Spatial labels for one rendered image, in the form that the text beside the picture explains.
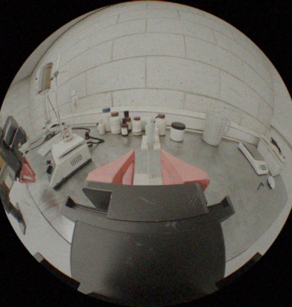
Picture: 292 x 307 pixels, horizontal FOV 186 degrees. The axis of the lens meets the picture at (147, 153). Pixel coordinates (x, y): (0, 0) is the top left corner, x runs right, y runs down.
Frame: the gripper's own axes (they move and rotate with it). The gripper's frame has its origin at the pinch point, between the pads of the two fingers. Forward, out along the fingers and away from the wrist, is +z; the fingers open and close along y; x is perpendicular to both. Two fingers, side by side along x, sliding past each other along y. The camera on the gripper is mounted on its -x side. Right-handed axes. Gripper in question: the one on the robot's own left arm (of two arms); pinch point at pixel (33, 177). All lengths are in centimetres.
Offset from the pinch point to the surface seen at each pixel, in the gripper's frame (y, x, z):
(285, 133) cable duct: -122, -86, 14
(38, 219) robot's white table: -9.8, 10.0, 2.4
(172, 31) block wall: -17, -92, -25
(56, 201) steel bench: -10.0, -1.4, 8.1
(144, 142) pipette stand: -27.0, -27.0, 6.8
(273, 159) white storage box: -94, -59, 28
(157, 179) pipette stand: -29.0, -24.4, 18.6
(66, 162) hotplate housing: -5.4, -13.6, 7.8
